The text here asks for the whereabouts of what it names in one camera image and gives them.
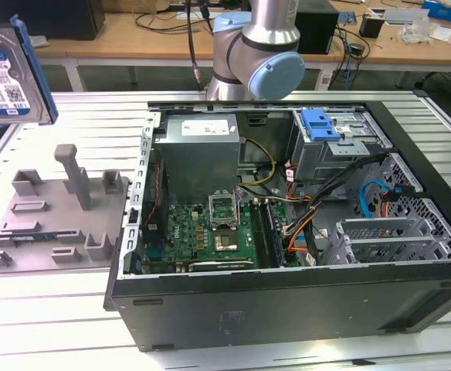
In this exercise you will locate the green motherboard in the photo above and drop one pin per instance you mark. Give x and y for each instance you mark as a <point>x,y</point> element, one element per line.
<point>187,232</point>

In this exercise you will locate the black PC case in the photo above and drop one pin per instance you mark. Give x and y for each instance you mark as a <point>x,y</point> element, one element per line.
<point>287,309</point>

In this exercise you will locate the blue drive cage latch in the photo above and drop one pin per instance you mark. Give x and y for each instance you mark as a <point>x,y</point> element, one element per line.
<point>320,127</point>

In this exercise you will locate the wooden desk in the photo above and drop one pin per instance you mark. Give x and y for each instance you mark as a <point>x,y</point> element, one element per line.
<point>113,42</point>

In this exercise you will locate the grey parts rack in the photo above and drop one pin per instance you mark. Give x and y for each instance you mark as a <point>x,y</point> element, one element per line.
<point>55,216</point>

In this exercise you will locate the black desktop computer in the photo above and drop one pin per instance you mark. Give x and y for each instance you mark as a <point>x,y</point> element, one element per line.
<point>318,31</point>

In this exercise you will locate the small black cube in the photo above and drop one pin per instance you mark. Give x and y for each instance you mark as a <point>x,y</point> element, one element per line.
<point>372,24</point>

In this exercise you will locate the clear plastic bags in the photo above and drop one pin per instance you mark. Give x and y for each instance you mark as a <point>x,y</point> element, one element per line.
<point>416,31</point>

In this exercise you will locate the blue cardboard box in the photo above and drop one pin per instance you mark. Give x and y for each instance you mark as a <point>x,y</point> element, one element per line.
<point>445,9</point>

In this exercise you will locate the metal drive cage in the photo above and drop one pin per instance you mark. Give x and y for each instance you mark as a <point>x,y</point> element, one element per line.
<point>326,162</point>

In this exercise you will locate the black graphics card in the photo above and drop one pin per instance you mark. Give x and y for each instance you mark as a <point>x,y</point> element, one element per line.
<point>218,266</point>

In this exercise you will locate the large black box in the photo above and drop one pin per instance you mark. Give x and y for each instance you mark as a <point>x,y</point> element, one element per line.
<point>55,19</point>

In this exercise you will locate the small black table clip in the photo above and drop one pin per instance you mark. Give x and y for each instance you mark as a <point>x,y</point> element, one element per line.
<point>362,362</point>

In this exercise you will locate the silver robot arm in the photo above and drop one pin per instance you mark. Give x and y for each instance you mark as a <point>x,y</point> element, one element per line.
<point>272,23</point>

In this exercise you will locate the metal disk bay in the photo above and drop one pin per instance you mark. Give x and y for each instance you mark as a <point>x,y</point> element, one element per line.
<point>380,226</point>

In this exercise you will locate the crumpled white paper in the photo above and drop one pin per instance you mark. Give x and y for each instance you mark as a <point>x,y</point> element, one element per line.
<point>40,41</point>

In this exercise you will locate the black RAM slot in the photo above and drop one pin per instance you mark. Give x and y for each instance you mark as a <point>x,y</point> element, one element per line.
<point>266,232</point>
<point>277,232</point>
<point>272,232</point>
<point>260,232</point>

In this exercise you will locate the hard disk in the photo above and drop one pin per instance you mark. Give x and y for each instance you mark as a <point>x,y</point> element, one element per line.
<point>1,77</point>

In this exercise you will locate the grey power supply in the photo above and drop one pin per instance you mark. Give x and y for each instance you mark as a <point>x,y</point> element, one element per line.
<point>198,154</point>

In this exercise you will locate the CPU socket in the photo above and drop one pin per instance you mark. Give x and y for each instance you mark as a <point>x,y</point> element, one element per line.
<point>225,242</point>

